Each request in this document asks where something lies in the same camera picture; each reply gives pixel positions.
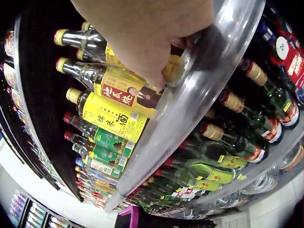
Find shop shelf with colourful packets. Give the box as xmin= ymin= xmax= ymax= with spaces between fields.
xmin=7 ymin=188 xmax=74 ymax=228

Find person's right hand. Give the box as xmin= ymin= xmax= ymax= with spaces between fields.
xmin=70 ymin=0 xmax=215 ymax=93

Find person's right thumb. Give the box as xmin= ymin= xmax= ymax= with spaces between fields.
xmin=129 ymin=44 xmax=172 ymax=93

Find magenta object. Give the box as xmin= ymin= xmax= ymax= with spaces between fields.
xmin=118 ymin=206 xmax=141 ymax=228

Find yellow label bottle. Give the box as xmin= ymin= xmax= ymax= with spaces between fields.
xmin=161 ymin=46 xmax=190 ymax=88

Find person's right fingers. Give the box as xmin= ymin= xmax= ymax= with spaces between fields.
xmin=171 ymin=33 xmax=198 ymax=50

